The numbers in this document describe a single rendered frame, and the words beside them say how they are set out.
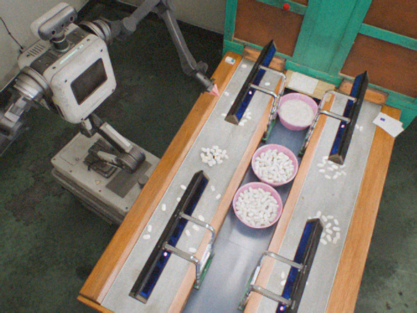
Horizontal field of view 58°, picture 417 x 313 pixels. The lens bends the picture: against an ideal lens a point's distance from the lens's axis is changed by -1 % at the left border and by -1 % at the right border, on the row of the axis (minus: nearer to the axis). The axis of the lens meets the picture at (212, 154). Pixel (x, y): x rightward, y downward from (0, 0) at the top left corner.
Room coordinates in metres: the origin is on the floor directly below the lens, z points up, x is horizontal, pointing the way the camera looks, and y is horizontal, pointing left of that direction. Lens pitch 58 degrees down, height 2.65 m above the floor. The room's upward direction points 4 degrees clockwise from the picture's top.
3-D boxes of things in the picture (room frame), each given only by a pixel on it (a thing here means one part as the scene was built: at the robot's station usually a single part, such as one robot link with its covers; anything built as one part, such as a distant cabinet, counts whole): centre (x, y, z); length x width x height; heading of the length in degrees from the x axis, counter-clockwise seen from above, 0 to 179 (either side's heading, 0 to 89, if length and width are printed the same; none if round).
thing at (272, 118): (1.44, -0.27, 0.90); 0.20 x 0.19 x 0.45; 159
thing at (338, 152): (1.27, -0.72, 1.08); 0.62 x 0.08 x 0.07; 159
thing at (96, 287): (1.17, 0.21, 0.67); 1.81 x 0.12 x 0.19; 159
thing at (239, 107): (1.47, -0.20, 1.08); 0.62 x 0.08 x 0.07; 159
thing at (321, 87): (1.73, -0.60, 0.77); 0.33 x 0.15 x 0.01; 69
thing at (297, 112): (1.53, -0.52, 0.71); 0.22 x 0.22 x 0.06
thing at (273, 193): (0.86, -0.26, 0.72); 0.27 x 0.27 x 0.10
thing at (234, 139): (1.09, 0.02, 0.73); 1.81 x 0.30 x 0.02; 159
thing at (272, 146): (1.12, -0.36, 0.72); 0.27 x 0.27 x 0.10
